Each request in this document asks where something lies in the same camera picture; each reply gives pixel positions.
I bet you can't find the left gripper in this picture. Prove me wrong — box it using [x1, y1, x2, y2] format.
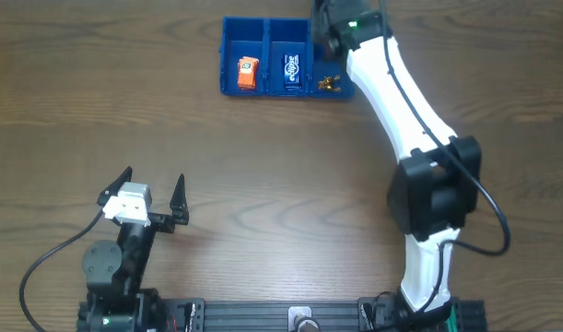
[97, 166, 191, 234]

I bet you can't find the blue candy pack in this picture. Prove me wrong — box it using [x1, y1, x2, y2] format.
[283, 53, 303, 90]

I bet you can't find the blue tray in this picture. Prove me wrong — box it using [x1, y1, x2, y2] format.
[219, 16, 356, 100]

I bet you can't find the mounting rail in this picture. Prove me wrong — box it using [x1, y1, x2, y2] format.
[76, 298, 487, 332]

